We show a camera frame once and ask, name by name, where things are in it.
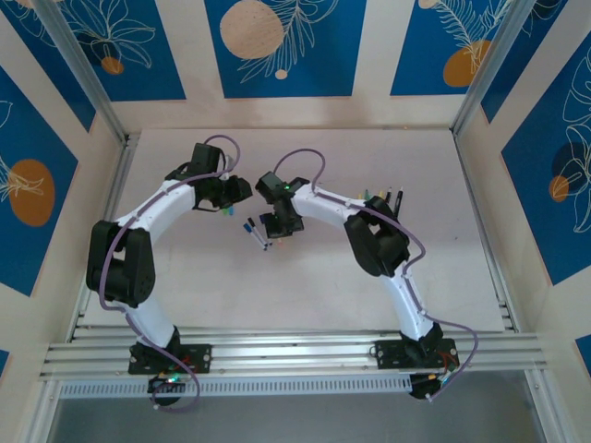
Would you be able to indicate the thin pen black cap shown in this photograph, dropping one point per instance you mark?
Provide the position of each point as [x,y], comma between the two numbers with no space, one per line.
[254,225]

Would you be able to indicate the white and black marker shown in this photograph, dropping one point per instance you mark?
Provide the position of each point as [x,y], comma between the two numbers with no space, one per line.
[400,198]

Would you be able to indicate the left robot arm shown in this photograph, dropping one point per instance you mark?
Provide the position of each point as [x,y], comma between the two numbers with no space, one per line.
[154,323]

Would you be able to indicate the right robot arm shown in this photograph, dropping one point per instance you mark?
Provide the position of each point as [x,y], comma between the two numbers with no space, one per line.
[404,304]

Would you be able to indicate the left controller board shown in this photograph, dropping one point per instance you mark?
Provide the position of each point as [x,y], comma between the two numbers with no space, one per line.
[157,383]

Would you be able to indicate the controller board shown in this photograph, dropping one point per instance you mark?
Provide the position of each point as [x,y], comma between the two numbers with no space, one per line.
[157,383]
[420,387]

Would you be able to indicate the right controller board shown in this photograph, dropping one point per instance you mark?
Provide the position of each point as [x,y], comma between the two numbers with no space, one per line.
[420,387]

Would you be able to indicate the aluminium side rail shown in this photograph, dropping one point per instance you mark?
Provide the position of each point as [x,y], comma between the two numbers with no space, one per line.
[472,184]
[124,161]

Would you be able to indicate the aluminium mounting rail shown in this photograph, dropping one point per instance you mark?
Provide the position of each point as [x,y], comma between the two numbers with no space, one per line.
[295,350]

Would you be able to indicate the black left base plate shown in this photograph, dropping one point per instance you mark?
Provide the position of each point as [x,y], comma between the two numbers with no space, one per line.
[198,357]

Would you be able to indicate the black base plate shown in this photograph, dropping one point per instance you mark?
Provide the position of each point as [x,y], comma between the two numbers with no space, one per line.
[198,357]
[390,355]

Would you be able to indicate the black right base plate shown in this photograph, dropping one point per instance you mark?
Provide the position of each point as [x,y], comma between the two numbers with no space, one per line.
[390,355]

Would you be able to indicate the aluminium frame post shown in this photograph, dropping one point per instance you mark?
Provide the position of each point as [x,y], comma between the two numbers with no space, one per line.
[78,64]
[487,69]

